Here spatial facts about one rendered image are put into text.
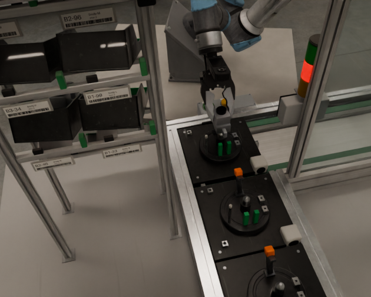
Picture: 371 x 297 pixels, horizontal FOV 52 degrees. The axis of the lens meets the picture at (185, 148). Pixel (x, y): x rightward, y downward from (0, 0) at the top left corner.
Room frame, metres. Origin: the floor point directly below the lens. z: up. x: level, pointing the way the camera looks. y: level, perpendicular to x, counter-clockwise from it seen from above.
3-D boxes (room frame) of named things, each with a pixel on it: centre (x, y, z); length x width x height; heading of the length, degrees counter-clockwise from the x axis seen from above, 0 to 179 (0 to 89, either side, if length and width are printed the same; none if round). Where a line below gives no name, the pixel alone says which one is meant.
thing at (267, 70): (1.43, -0.07, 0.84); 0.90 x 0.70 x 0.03; 80
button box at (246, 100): (1.05, -0.16, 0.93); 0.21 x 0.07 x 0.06; 99
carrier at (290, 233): (0.58, -0.16, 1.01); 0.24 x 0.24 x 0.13; 9
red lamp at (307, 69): (0.74, -0.32, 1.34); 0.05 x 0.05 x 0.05
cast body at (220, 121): (0.82, -0.11, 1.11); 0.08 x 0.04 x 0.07; 9
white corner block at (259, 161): (0.75, -0.23, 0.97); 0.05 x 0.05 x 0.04; 9
